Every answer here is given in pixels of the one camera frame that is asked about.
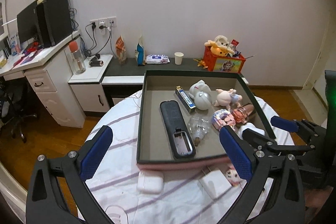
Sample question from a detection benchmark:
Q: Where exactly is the pink block bird figure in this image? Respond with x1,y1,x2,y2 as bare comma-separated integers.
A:
224,164,244,186

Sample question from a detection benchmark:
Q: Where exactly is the white power adapter plug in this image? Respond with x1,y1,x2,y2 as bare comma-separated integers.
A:
199,169,232,200

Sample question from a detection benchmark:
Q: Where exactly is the rose gold tube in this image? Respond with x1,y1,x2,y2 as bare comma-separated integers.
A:
240,103,256,118

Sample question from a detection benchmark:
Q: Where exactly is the white striped quilt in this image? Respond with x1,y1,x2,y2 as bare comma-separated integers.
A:
79,90,295,224

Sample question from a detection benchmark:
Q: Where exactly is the pink block toy figure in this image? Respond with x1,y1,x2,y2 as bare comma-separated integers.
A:
211,109,236,131

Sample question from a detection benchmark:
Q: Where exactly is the pink pig doll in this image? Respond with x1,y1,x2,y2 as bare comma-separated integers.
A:
214,89,243,110

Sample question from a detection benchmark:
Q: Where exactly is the clear glass light bulb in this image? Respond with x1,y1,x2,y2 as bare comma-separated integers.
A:
187,113,211,147

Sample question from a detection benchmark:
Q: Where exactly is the white earbuds case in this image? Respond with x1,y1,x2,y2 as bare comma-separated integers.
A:
137,170,164,194

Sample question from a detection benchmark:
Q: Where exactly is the black remote control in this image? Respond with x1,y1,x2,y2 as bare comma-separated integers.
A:
159,100,196,160

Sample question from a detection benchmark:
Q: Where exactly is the white round toy figure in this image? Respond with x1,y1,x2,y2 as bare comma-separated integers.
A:
189,80,213,111

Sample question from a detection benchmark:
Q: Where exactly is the pink black storage box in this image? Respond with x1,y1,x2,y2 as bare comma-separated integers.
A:
137,70,276,170

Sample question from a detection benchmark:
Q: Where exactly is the red toy box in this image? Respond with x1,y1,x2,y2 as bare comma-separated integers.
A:
203,47,246,73

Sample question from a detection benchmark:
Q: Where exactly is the white low cabinet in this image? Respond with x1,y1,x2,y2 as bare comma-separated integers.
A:
68,55,113,113

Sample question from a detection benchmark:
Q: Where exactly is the yellow white plush toy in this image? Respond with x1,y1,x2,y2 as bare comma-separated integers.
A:
204,35,235,57

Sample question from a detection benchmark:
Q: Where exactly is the clear bottle orange cap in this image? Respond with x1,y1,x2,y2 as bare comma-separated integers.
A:
69,40,86,74

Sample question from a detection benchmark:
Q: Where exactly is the white desk with drawers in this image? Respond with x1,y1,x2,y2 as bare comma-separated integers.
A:
1,31,85,128

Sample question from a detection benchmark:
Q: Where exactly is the white paper cup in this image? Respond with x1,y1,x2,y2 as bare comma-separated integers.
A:
174,52,184,65

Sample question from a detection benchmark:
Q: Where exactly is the orange snack bag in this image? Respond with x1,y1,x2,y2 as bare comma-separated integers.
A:
115,36,127,64

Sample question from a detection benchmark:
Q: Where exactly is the blue white snack bag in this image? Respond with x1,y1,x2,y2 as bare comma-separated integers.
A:
135,35,146,66

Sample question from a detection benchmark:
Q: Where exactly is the wet wipes pack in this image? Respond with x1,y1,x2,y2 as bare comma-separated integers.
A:
145,55,170,64

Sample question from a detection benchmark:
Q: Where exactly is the black computer monitor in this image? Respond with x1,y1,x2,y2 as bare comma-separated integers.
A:
17,0,38,44

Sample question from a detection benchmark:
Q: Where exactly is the black small camera device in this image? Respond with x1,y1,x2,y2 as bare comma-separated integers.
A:
89,53,104,67

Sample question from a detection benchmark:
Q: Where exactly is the white wall power strip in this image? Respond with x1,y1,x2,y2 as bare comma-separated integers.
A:
89,16,117,28

